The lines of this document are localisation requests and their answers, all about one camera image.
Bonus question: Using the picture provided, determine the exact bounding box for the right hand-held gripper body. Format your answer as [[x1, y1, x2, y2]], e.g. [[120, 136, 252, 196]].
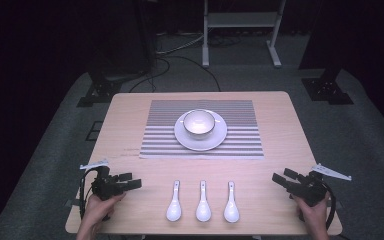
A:
[[291, 162, 353, 208]]

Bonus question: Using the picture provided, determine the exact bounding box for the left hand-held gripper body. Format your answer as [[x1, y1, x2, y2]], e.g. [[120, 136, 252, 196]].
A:
[[79, 158, 128, 202]]

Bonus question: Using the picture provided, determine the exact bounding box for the person's left hand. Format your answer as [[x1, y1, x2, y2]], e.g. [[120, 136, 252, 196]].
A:
[[78, 192, 127, 235]]

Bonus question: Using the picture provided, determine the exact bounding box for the person's right hand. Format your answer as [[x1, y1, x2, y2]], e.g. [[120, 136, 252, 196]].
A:
[[291, 193, 331, 235]]

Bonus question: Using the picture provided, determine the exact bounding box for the white ceramic spoon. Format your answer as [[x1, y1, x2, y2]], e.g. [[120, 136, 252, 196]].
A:
[[165, 180, 183, 223], [223, 180, 241, 224], [195, 180, 213, 223]]

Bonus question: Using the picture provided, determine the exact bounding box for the striped placemat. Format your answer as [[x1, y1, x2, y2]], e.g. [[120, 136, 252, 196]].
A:
[[139, 99, 265, 160]]

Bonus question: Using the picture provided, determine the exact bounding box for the white round plate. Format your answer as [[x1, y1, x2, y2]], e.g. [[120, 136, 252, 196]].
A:
[[174, 109, 229, 152]]

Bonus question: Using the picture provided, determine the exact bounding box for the black stand with base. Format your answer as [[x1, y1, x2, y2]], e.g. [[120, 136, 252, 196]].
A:
[[300, 64, 355, 106], [76, 59, 125, 109]]

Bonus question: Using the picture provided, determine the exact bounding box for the white bowl with dark rim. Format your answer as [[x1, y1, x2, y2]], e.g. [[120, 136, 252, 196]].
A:
[[179, 108, 222, 141]]

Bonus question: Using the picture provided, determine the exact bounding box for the white metal stand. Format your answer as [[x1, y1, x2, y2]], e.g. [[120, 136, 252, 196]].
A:
[[201, 0, 287, 69]]

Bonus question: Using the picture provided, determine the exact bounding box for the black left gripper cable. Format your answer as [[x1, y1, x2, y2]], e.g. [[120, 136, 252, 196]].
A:
[[78, 167, 101, 222]]

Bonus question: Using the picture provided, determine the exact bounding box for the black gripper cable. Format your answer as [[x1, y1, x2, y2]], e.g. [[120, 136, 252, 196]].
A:
[[78, 167, 101, 222], [319, 180, 337, 231]]

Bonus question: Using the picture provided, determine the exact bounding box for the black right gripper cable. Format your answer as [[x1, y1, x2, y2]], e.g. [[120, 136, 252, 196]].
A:
[[319, 180, 337, 231]]

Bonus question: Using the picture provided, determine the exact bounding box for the black floor cable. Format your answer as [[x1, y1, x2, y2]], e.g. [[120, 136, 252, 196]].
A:
[[128, 54, 222, 94]]

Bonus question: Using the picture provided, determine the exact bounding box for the grey floor cable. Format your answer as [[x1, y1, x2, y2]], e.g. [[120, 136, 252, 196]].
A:
[[155, 31, 205, 56]]

